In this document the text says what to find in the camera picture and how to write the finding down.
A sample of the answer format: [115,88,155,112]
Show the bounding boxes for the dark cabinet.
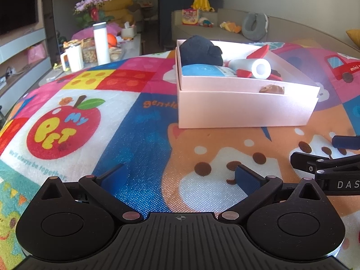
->
[158,0,223,48]

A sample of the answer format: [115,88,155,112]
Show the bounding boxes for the white thermos bottle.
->
[92,21,111,65]

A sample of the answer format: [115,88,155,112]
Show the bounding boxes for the yellow backpack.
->
[191,0,216,12]

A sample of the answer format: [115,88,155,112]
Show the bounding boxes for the grey neck pillow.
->
[242,11,269,41]

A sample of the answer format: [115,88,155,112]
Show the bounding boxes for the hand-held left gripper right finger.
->
[218,164,327,223]

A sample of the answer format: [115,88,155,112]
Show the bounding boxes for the yellow cushion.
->
[346,29,360,48]

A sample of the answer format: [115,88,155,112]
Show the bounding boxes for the white coffee table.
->
[39,33,143,86]

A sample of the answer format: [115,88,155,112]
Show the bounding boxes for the red and white foam rocket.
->
[227,45,282,80]

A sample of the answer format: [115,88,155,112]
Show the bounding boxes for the orange plush toy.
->
[220,21,242,34]

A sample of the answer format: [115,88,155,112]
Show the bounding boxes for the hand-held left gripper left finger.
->
[37,163,143,223]

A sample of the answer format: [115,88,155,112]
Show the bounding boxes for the colourful play mat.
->
[0,41,360,270]

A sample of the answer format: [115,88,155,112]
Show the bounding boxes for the pink gift bag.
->
[27,45,46,65]

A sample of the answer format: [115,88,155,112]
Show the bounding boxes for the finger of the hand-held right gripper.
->
[290,151,360,174]
[332,135,360,150]

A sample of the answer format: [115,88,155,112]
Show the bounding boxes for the black television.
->
[0,0,39,36]

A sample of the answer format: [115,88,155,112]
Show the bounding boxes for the purple potted flowers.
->
[73,0,113,29]

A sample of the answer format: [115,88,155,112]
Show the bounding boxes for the white tissue box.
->
[121,22,138,40]

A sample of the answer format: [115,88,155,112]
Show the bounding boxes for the black plush toy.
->
[180,35,224,68]

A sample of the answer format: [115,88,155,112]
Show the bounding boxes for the blue tissue pack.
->
[181,64,236,77]

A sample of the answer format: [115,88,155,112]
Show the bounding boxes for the white lidded mug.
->
[60,44,84,72]

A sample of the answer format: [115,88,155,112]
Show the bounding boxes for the clear snack jar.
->
[81,38,98,64]

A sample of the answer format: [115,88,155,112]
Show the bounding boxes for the yellow cushioned chair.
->
[101,0,136,23]

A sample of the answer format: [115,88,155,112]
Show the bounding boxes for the beige sofa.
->
[171,8,360,60]

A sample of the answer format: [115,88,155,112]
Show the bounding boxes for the grey wall shelf unit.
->
[0,27,52,97]

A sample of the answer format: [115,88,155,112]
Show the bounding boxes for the pink cardboard box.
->
[175,39,321,129]

